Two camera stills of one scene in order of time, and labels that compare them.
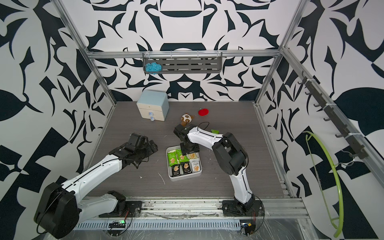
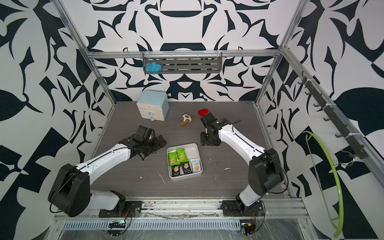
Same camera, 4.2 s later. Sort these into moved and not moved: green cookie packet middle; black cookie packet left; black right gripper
Moved: black right gripper
Not moved: green cookie packet middle; black cookie packet left
